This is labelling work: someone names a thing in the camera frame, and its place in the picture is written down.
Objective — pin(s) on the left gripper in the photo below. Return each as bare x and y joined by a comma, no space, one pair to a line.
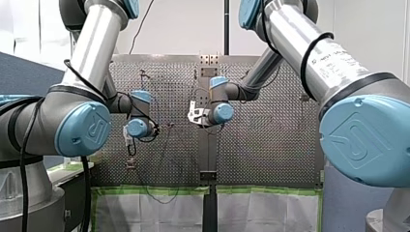
130,151

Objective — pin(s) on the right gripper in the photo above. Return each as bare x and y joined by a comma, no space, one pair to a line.
206,118

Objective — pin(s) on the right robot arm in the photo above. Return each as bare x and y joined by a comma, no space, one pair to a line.
322,48

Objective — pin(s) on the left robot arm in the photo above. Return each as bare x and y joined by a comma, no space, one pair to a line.
87,48

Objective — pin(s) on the connector holder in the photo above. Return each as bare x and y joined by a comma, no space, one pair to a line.
130,164

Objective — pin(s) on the black panel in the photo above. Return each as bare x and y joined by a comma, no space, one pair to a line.
73,201

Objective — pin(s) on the black pole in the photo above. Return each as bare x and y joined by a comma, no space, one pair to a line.
226,25

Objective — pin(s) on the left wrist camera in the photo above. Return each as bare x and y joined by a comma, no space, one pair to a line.
126,134

